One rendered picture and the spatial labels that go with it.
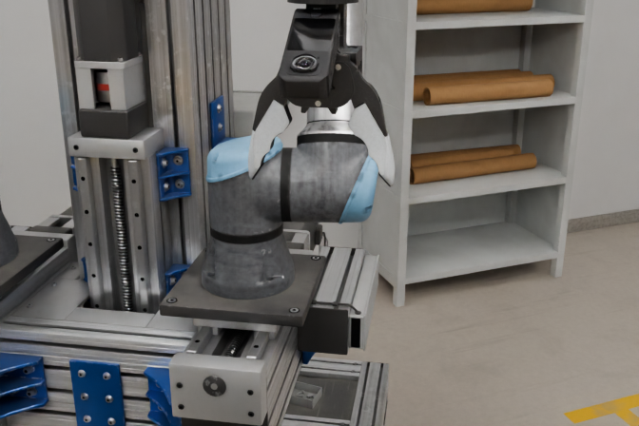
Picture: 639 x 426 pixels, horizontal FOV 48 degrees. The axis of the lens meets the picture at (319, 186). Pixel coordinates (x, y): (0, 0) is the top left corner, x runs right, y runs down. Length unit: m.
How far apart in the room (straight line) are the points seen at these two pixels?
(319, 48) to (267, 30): 2.54
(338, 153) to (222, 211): 0.20
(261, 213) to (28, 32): 2.10
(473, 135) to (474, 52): 0.42
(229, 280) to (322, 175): 0.22
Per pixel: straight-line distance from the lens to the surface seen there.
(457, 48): 3.60
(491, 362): 2.99
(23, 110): 3.13
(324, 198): 1.07
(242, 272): 1.12
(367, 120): 0.73
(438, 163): 3.44
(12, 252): 1.36
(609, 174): 4.38
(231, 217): 1.10
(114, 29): 1.21
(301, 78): 0.64
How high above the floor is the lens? 1.56
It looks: 19 degrees down
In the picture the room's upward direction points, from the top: straight up
